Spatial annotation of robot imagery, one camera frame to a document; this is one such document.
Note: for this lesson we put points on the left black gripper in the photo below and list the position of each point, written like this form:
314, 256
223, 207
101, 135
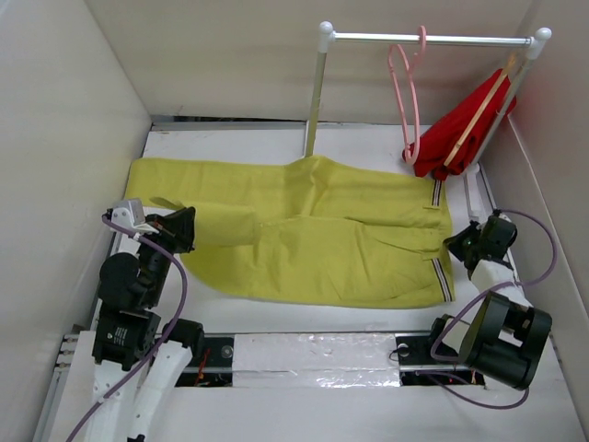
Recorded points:
177, 226

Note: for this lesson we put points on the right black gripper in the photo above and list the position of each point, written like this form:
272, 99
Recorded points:
453, 243

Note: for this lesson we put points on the yellow-green trousers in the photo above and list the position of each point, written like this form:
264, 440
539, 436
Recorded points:
314, 231

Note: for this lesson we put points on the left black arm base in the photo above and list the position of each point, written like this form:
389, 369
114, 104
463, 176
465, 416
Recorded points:
213, 368

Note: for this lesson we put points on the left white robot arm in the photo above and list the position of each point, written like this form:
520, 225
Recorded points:
137, 359

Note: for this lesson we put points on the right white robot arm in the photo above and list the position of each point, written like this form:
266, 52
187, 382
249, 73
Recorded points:
505, 340

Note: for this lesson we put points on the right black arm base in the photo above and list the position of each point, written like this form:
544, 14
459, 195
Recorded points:
418, 368

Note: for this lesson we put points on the pink plastic clothes hanger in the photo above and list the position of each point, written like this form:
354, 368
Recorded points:
408, 104

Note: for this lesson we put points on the red shorts on hanger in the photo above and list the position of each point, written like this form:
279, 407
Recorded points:
439, 139

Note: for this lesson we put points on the wooden clothes hanger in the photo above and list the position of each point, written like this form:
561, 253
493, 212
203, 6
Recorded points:
482, 107

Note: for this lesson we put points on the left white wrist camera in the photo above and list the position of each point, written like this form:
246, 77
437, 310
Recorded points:
127, 217

